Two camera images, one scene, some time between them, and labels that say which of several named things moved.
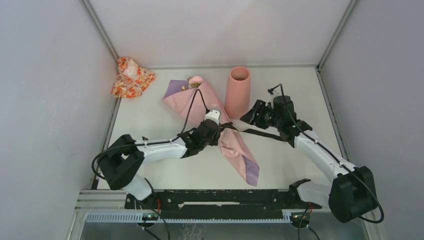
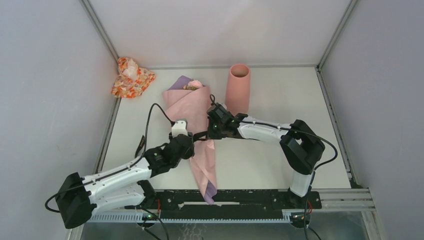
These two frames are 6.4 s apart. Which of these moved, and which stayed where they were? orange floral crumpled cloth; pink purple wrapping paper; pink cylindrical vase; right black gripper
Moved: right black gripper; pink purple wrapping paper
Stayed: orange floral crumpled cloth; pink cylindrical vase
